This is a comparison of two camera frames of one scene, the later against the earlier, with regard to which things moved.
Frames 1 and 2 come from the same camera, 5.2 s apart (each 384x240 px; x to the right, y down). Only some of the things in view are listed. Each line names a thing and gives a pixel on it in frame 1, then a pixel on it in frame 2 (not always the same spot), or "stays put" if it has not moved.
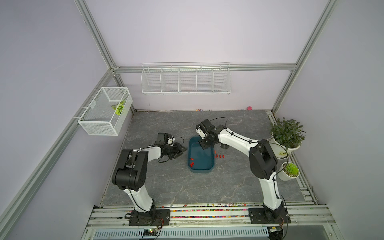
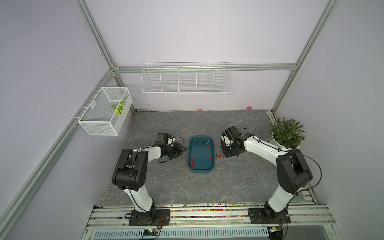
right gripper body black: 205,141 to 229,149
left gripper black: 178,150 stays put
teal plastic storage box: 203,159 stays put
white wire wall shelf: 186,78 stays put
